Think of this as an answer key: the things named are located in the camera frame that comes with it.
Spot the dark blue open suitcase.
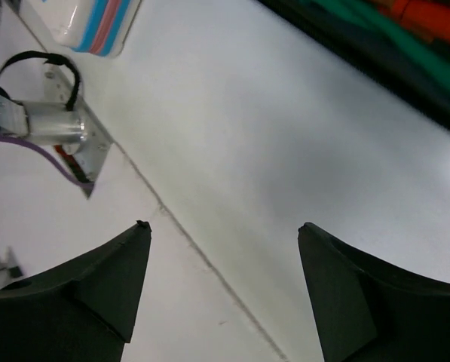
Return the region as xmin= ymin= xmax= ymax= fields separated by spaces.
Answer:
xmin=262 ymin=1 xmax=450 ymax=131

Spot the green enterprise shirt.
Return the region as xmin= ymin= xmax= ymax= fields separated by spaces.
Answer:
xmin=315 ymin=1 xmax=450 ymax=94

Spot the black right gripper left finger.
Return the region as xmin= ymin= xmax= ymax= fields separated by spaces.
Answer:
xmin=0 ymin=221 xmax=152 ymax=361

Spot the orange camouflage garment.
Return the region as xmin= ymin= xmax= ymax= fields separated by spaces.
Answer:
xmin=373 ymin=1 xmax=450 ymax=59

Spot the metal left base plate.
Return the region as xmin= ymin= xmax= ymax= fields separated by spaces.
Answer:
xmin=44 ymin=65 xmax=114 ymax=186

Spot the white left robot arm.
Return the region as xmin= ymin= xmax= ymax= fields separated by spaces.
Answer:
xmin=0 ymin=51 xmax=87 ymax=149

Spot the first aid cartoon box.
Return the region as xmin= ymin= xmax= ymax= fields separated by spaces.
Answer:
xmin=17 ymin=0 xmax=141 ymax=57

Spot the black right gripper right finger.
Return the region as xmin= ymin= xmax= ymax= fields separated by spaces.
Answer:
xmin=298 ymin=222 xmax=450 ymax=361

